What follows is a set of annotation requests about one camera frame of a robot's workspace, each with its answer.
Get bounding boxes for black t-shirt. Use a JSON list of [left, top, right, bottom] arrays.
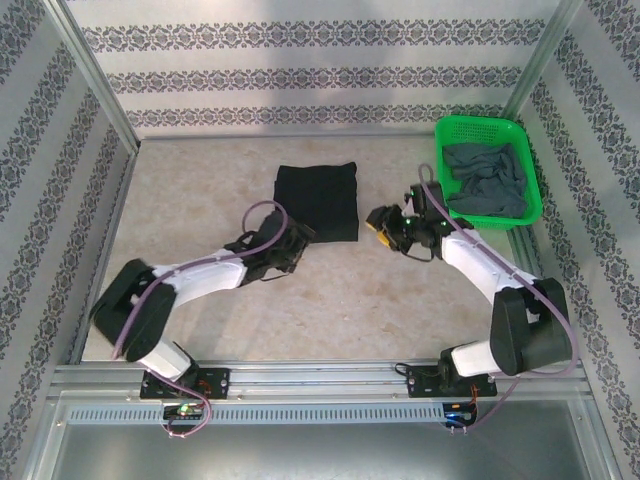
[[273, 160, 361, 246]]

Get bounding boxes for grey t-shirt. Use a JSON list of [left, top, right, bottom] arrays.
[[442, 142, 531, 220]]

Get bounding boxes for green plastic basket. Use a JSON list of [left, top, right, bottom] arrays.
[[433, 114, 545, 231]]

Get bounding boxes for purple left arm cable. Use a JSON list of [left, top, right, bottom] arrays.
[[112, 199, 290, 442]]

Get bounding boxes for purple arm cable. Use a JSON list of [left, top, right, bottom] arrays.
[[417, 163, 581, 437], [112, 199, 290, 442]]

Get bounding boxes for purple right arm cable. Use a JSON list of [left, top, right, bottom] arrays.
[[417, 163, 581, 437]]

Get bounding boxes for aluminium mounting rail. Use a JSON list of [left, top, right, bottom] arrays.
[[49, 357, 587, 401]]

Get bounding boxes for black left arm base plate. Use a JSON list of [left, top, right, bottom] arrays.
[[139, 367, 231, 401]]

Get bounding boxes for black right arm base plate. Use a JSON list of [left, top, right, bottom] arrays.
[[407, 364, 499, 400]]

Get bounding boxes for slotted grey cable duct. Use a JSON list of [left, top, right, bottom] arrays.
[[64, 402, 447, 426]]

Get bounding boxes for aluminium frame post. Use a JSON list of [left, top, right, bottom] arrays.
[[499, 0, 586, 122], [47, 0, 142, 157]]

